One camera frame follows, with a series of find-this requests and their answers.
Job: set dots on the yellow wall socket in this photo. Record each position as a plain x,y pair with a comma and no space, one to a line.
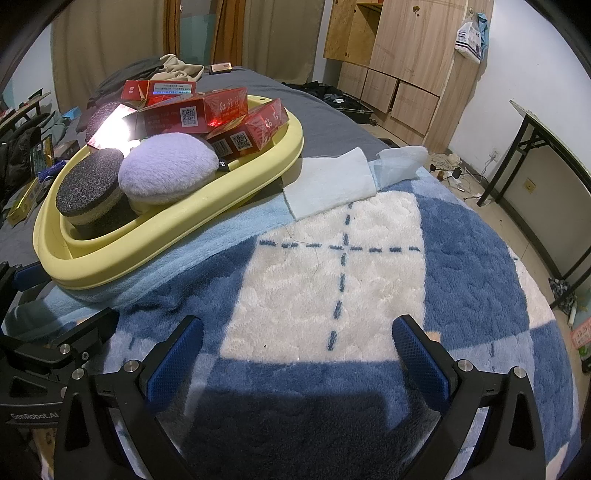
529,185

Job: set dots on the yellow plastic basin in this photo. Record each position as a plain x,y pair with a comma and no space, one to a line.
152,249

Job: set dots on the beige curtain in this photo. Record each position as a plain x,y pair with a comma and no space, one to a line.
115,37

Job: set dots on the black open suitcase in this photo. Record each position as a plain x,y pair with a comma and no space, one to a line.
344,104

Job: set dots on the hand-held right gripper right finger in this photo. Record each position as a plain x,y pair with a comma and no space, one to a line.
420,362

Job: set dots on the dark clothing pile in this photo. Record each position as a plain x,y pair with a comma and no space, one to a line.
124,76

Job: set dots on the brown small box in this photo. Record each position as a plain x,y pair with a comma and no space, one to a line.
220,68

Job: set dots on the pale blue towel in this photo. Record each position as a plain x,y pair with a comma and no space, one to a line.
330,184

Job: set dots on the white wall socket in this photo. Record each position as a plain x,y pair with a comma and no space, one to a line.
494,154

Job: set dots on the dark cloth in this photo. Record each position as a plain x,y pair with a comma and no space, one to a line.
561,288

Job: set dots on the white gauze cloth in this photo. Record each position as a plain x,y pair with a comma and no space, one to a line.
401,161

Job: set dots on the lavender plush pouch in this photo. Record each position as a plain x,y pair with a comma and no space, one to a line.
168,168

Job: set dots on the blue white tube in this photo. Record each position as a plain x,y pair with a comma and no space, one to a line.
48,175

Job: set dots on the glossy red cigarette pack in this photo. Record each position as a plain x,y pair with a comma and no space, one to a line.
108,131

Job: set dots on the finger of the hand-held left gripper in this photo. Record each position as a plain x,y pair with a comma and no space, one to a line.
87,330
30,278

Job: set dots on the wooden wardrobe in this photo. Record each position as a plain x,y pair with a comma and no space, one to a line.
415,60

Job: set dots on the blue white checkered blanket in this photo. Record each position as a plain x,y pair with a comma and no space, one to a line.
346,286

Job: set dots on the beige clothing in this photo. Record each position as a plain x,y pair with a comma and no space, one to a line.
182,69

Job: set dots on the gold box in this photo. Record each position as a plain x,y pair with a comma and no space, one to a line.
23,203

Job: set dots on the green box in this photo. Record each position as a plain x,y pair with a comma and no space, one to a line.
39,154

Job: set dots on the white blue plastic bag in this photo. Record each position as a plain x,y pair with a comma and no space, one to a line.
471,37

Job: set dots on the pink bag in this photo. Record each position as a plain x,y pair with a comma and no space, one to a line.
582,334

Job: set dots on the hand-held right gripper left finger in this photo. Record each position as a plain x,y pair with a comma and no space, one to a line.
175,362

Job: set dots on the black folding table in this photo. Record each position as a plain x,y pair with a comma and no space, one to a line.
545,138

